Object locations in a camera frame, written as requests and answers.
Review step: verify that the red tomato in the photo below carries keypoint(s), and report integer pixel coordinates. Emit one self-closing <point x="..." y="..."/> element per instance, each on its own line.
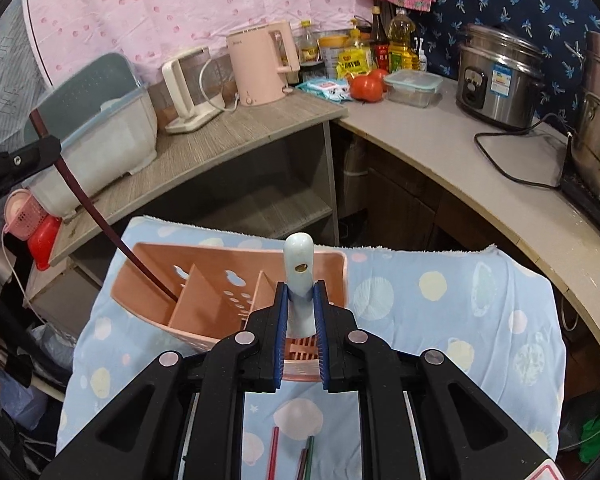
<point x="379" y="75"/>
<point x="366" y="89"/>

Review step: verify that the blue wipes packet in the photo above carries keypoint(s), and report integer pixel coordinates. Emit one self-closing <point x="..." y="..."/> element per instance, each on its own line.
<point x="325" y="89"/>

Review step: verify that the pink electric kettle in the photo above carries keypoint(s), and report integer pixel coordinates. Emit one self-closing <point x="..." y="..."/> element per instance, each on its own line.
<point x="257" y="65"/>

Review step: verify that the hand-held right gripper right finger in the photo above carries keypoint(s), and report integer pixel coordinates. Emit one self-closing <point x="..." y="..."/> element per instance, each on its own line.
<point x="320" y="330"/>

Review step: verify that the dark sauce bottle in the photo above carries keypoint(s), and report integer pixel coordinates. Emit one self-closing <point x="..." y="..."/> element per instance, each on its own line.
<point x="378" y="35"/>

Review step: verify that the pink plastic utensil holder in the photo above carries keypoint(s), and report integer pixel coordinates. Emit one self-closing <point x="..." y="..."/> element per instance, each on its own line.
<point x="145" y="270"/>

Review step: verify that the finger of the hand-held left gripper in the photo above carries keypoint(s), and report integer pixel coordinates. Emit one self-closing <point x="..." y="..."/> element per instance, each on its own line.
<point x="25" y="160"/>

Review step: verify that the tin can yellow lid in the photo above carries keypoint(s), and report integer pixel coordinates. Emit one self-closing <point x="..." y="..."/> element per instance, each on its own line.
<point x="328" y="55"/>

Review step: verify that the dark red chopstick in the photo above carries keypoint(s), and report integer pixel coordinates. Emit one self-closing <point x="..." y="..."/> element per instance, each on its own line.
<point x="140" y="266"/>

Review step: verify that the steel rice cooker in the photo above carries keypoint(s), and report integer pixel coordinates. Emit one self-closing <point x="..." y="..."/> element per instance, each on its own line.
<point x="505" y="85"/>

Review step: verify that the light blue ceramic spoon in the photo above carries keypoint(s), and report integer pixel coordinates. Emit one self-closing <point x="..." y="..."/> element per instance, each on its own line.
<point x="299" y="260"/>

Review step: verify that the yellow capped glass bottle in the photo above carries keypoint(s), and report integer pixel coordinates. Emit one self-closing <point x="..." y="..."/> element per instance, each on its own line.
<point x="309" y="50"/>

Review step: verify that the glass container teal lid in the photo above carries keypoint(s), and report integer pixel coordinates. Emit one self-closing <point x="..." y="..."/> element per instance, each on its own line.
<point x="412" y="87"/>

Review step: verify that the wooden shelf unit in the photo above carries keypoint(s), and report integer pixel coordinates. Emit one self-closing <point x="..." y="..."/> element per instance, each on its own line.
<point x="240" y="125"/>

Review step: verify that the blue printed cloth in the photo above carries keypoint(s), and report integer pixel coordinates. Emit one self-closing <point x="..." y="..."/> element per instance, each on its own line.
<point x="430" y="310"/>

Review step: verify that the dark brown chopstick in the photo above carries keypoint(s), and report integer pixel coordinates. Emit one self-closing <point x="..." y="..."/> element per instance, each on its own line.
<point x="301" y="465"/>

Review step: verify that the black induction cooker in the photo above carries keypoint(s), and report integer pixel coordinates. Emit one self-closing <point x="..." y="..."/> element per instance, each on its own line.
<point x="580" y="190"/>

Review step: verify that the cooking oil bottle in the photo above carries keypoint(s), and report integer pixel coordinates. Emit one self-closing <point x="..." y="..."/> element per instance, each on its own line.
<point x="402" y="40"/>

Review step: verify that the grey checked curtain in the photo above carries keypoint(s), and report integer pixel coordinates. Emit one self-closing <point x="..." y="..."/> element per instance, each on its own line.
<point x="5" y="85"/>

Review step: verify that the yellow seasoning packet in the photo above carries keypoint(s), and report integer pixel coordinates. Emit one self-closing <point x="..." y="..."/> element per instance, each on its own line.
<point x="355" y="62"/>

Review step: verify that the white glass kettle appliance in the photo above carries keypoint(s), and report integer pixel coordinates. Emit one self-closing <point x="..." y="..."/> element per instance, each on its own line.
<point x="177" y="90"/>

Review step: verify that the red plastic basin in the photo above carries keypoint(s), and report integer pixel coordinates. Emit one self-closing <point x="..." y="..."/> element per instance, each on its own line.
<point x="45" y="242"/>

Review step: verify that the pink plastic basket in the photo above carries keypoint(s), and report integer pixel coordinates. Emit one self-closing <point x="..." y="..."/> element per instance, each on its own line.
<point x="22" y="215"/>

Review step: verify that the small white bottle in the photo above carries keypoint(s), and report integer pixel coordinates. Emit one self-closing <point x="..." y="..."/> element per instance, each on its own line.
<point x="422" y="62"/>

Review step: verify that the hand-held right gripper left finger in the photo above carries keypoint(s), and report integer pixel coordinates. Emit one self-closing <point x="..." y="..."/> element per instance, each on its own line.
<point x="281" y="330"/>

